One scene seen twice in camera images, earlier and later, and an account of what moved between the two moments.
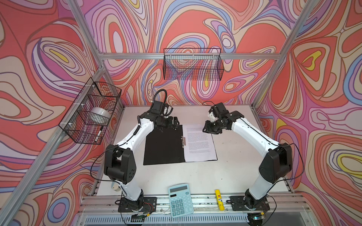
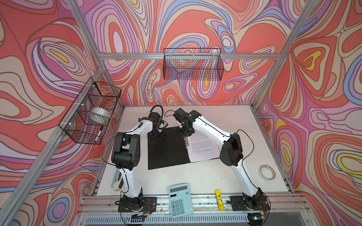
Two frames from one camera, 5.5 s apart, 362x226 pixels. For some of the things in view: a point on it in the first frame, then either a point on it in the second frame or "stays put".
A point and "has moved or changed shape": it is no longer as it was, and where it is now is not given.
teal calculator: x=180 y=200 stays put
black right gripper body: x=214 y=127 to x=184 y=132
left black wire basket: x=87 y=121 stays put
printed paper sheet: x=200 y=146 stays put
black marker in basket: x=99 y=133 stays put
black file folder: x=166 y=146 has moved or changed shape
